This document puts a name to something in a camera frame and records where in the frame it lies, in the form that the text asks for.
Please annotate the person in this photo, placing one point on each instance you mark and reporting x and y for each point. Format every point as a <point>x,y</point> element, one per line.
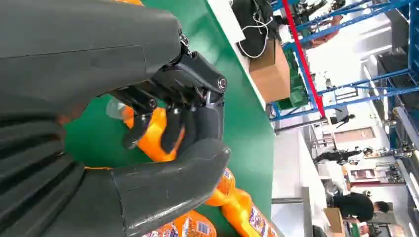
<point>327,34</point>
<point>353,206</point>
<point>337,156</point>

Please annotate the black bag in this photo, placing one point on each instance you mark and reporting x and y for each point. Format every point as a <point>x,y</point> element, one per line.
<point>252,23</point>

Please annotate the green plastic crate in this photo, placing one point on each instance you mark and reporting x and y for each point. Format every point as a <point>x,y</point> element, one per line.
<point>296,91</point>

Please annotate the red post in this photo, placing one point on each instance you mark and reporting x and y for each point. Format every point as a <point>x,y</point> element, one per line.
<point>304,65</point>

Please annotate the green table mat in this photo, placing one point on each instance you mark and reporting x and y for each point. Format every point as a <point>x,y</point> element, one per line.
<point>245,130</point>

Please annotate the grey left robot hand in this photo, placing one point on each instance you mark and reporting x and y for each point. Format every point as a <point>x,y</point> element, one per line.
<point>82,49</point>

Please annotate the ribbed grey left arm sleeve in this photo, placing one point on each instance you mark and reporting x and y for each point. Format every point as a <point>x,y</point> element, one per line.
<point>29,170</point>

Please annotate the blue metal rack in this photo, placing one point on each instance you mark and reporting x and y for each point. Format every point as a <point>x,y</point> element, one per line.
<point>414,39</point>

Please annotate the white panel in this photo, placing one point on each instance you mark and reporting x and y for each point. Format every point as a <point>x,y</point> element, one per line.
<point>288,163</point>

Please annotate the small cardboard box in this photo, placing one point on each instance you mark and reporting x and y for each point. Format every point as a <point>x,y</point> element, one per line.
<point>334,219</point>

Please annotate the brown cardboard box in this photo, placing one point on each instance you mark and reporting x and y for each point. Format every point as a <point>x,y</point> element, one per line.
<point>270,73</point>

